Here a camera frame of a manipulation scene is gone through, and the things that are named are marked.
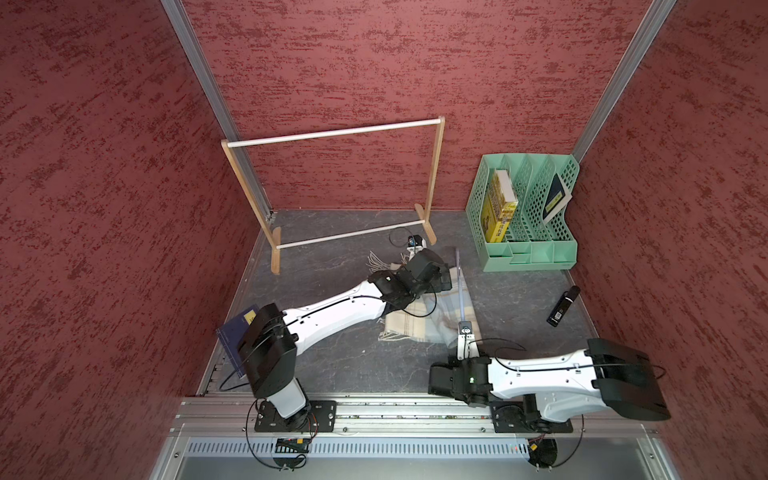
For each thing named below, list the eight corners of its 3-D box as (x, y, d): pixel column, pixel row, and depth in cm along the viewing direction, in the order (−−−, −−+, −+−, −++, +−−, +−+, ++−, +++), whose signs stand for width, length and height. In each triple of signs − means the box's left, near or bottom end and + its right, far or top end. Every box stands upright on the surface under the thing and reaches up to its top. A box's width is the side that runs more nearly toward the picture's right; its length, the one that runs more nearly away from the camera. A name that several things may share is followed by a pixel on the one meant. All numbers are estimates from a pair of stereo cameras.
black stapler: (544, 321, 93) (551, 314, 89) (565, 291, 100) (573, 282, 96) (553, 328, 92) (561, 320, 88) (574, 296, 99) (582, 288, 95)
